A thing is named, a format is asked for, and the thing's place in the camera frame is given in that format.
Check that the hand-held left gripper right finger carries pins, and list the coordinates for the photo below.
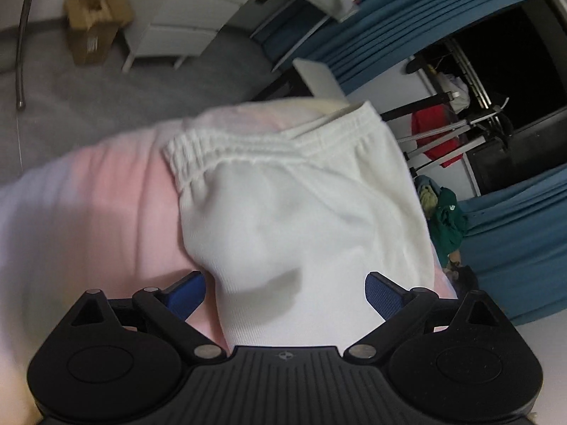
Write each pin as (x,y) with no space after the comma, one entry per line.
(380,292)

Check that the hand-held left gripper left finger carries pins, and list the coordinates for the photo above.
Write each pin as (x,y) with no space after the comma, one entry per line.
(188,292)

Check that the white pants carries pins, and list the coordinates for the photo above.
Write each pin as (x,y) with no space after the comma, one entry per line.
(305,212)

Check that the clothes drying rack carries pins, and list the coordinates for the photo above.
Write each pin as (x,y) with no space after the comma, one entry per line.
(436,135)

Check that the green cloth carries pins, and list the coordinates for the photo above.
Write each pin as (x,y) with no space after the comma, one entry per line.
(448,223)

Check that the pink bed sheet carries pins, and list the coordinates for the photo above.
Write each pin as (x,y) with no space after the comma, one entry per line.
(95,230)

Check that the red cloth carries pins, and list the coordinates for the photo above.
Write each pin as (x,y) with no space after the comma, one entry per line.
(433,135)

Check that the white drawer cabinet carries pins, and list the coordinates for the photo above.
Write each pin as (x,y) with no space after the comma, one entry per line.
(186,13)

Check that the blue curtain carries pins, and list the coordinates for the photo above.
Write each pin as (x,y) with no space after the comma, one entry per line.
(425,13)

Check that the cardboard box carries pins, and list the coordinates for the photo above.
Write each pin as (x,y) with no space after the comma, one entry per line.
(96,21)

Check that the curved metal pole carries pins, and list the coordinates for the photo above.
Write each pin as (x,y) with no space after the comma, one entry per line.
(24,31)

